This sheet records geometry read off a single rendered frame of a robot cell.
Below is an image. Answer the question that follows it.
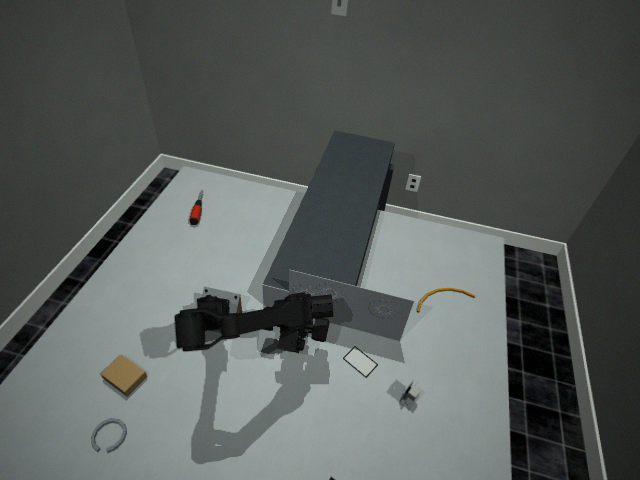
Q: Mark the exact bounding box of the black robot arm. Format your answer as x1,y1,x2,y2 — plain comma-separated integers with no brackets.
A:
174,292,334,353

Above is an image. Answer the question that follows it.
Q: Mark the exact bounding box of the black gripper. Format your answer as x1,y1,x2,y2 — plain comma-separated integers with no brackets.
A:
263,318,330,342

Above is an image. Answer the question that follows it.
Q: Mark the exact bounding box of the red and black screwdriver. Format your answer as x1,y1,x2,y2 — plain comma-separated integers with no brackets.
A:
189,190,203,225

